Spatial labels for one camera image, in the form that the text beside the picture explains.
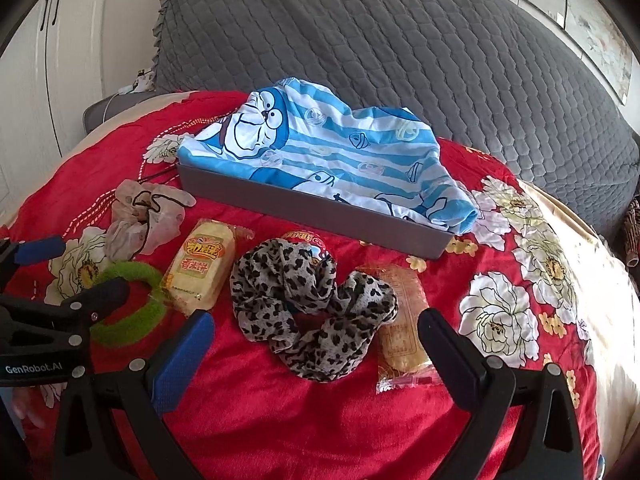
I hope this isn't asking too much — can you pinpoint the green fuzzy scrunchie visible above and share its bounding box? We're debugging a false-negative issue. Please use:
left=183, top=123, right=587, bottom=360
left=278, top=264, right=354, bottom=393
left=91, top=261, right=168, bottom=348

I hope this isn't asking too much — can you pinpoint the yellow rice cracker packet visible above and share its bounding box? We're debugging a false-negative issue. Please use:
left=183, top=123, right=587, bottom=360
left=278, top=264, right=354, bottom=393
left=160, top=219, right=254, bottom=318

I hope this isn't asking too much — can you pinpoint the orange rice cracker packet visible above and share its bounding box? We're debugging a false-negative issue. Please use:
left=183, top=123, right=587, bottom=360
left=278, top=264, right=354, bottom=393
left=359, top=264, right=442, bottom=393

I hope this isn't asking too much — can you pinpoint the leopard print scrunchie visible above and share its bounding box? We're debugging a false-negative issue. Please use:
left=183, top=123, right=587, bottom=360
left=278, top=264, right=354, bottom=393
left=230, top=238, right=399, bottom=384

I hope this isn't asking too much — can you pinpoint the person left hand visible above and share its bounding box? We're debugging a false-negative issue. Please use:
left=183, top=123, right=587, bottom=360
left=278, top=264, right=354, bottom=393
left=11, top=382, right=67, bottom=429

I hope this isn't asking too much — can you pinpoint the grey pillow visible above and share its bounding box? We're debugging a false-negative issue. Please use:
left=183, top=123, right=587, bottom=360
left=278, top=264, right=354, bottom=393
left=82, top=91, right=157, bottom=134

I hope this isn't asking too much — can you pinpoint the red floral quilt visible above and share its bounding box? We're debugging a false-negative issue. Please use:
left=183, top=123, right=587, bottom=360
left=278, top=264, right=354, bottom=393
left=1, top=91, right=601, bottom=479

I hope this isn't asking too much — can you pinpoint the white wardrobe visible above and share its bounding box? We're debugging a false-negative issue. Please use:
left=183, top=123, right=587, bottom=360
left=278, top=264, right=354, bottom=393
left=1, top=0, right=160, bottom=221

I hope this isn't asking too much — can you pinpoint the egg shaped candy packet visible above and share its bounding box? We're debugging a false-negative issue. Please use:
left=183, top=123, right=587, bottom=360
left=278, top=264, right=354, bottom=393
left=282, top=230, right=329, bottom=263

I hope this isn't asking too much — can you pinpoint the grey storage tray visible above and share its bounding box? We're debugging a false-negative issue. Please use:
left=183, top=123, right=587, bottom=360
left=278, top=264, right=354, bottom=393
left=178, top=164, right=454, bottom=260

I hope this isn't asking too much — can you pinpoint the blue striped cartoon cloth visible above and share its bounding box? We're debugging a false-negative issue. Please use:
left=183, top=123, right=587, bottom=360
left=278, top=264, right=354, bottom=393
left=177, top=78, right=478, bottom=235

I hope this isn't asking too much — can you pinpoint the white charger cable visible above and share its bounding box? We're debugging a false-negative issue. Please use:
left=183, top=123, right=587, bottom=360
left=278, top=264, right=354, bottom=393
left=102, top=68, right=158, bottom=124

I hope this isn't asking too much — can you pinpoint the wall picture panel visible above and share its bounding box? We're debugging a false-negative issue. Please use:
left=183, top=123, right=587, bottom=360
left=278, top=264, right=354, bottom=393
left=526, top=0, right=634, bottom=105

